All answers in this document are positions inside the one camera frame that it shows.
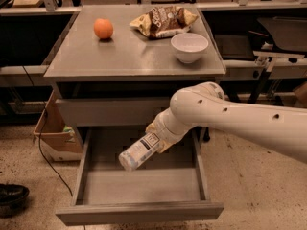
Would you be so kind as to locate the grey drawer cabinet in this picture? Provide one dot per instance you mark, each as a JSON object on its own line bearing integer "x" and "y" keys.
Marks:
{"x": 128, "y": 65}

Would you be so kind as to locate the brown yellow chip bag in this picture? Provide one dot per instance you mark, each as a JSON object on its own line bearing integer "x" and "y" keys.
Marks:
{"x": 163, "y": 22}

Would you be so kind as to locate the orange fruit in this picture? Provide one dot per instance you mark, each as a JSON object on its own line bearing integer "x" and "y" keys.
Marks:
{"x": 103, "y": 28}

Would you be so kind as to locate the white ceramic bowl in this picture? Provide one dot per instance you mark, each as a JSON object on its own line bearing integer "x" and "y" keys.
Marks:
{"x": 188, "y": 47}

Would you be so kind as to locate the clear plastic bottle blue label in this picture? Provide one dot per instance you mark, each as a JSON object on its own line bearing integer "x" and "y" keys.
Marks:
{"x": 140, "y": 151}

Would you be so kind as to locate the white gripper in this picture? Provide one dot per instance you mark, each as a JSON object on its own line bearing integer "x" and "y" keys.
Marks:
{"x": 165, "y": 126}

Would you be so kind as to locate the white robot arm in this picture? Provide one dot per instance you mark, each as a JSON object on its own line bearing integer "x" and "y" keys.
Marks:
{"x": 282, "y": 129}

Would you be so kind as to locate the closed grey top drawer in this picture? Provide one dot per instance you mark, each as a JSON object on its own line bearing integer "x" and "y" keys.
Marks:
{"x": 111, "y": 111}

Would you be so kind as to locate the cardboard box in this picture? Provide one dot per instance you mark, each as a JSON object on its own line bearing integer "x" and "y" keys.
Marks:
{"x": 59, "y": 140}

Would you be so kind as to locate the open grey middle drawer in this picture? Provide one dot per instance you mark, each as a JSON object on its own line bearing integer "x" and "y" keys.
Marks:
{"x": 170, "y": 186}

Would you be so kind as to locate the black shoe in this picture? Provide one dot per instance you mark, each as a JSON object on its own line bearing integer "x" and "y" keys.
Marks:
{"x": 12, "y": 194}

